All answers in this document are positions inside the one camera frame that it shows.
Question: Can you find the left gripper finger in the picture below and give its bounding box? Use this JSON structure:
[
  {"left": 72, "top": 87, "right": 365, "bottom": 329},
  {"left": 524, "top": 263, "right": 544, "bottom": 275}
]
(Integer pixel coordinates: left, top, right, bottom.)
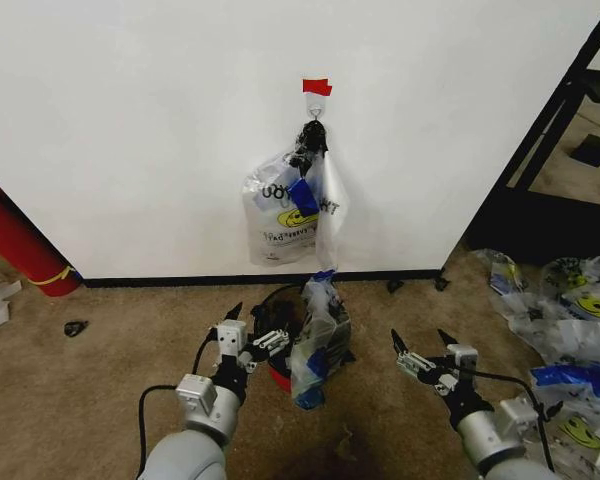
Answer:
[
  {"left": 207, "top": 301, "right": 245, "bottom": 346},
  {"left": 249, "top": 327, "right": 301, "bottom": 359}
]

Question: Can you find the clear crumpled plastic bag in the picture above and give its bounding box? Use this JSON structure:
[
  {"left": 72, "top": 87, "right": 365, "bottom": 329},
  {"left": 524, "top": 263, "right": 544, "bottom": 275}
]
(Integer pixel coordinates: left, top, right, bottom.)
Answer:
[{"left": 508, "top": 298, "right": 600, "bottom": 369}]

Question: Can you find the red tape strip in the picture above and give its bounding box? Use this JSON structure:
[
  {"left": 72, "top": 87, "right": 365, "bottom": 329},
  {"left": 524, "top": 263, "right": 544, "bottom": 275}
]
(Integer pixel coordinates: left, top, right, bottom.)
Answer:
[{"left": 301, "top": 78, "right": 334, "bottom": 97}]

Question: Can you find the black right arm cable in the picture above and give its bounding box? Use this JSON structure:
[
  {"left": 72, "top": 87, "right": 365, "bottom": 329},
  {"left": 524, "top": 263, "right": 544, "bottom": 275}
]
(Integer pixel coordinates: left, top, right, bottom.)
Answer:
[{"left": 449, "top": 365, "right": 560, "bottom": 474}]

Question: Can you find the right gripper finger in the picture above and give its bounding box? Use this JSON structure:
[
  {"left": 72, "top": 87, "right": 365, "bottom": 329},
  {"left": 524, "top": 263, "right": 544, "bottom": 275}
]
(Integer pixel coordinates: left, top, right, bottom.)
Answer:
[
  {"left": 390, "top": 327, "right": 440, "bottom": 385},
  {"left": 436, "top": 327, "right": 461, "bottom": 352}
]

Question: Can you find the black metal frame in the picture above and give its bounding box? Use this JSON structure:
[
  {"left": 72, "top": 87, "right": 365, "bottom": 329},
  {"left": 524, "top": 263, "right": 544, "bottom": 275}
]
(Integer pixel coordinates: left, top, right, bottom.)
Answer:
[{"left": 462, "top": 0, "right": 600, "bottom": 267}]

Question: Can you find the blue print plastic bag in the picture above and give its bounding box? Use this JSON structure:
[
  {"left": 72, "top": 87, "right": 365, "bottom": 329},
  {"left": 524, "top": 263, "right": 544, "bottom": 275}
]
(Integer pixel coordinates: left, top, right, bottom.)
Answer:
[{"left": 528, "top": 363, "right": 600, "bottom": 402}]

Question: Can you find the small smiley plastic bag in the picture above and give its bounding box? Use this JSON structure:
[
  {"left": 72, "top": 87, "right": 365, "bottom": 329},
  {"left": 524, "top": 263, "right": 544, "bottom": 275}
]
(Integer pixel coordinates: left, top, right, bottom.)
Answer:
[{"left": 552, "top": 412, "right": 600, "bottom": 454}]

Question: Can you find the black red trash bin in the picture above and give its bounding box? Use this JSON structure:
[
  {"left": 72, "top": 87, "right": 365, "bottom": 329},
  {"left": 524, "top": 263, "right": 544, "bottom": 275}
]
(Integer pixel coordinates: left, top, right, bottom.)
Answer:
[{"left": 251, "top": 283, "right": 357, "bottom": 392}]

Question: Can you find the smiley print plastic bag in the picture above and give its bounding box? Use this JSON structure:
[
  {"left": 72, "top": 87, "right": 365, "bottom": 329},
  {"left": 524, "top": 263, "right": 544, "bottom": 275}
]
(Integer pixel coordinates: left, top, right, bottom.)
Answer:
[{"left": 539, "top": 255, "right": 600, "bottom": 324}]

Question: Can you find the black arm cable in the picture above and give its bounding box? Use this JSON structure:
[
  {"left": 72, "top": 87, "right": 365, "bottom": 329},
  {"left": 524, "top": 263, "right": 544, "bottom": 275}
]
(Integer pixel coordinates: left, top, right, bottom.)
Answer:
[
  {"left": 449, "top": 365, "right": 560, "bottom": 474},
  {"left": 137, "top": 382, "right": 185, "bottom": 474}
]

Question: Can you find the black flat square object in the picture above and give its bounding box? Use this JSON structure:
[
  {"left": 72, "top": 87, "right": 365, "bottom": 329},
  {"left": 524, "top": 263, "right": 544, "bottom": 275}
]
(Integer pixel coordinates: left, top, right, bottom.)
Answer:
[{"left": 571, "top": 132, "right": 600, "bottom": 167}]

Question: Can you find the crumpled clear blue bag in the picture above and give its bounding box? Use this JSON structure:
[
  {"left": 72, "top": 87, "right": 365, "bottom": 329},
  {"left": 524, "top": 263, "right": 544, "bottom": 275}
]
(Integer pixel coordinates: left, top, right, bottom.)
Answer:
[{"left": 288, "top": 268, "right": 352, "bottom": 410}]

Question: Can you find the clear printed garbage bag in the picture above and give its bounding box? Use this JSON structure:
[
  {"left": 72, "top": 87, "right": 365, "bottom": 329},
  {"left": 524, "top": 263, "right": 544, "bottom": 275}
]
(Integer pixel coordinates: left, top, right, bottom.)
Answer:
[{"left": 240, "top": 119, "right": 352, "bottom": 274}]

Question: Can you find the black baseboard strip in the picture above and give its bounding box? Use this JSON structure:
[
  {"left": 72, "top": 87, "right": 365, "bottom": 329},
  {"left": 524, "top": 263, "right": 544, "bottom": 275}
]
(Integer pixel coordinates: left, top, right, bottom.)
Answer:
[{"left": 82, "top": 268, "right": 444, "bottom": 289}]

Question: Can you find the red cylinder tank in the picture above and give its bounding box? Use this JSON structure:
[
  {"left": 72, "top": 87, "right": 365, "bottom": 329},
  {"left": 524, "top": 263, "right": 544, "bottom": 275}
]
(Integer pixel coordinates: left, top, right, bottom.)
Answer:
[{"left": 0, "top": 166, "right": 83, "bottom": 299}]

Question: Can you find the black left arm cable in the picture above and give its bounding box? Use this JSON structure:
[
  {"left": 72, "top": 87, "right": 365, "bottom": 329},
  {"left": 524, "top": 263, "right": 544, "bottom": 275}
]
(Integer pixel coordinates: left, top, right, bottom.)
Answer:
[{"left": 137, "top": 382, "right": 185, "bottom": 474}]

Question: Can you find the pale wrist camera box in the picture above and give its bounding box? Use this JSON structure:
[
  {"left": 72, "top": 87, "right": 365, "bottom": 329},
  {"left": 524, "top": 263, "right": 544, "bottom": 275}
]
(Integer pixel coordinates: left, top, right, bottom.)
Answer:
[
  {"left": 215, "top": 321, "right": 247, "bottom": 357},
  {"left": 445, "top": 343, "right": 480, "bottom": 374}
]

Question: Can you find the clear bag with yellow print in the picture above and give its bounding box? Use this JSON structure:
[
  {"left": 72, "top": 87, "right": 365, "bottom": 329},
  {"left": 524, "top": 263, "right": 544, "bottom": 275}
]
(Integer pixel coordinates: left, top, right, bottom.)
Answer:
[{"left": 472, "top": 248, "right": 526, "bottom": 304}]

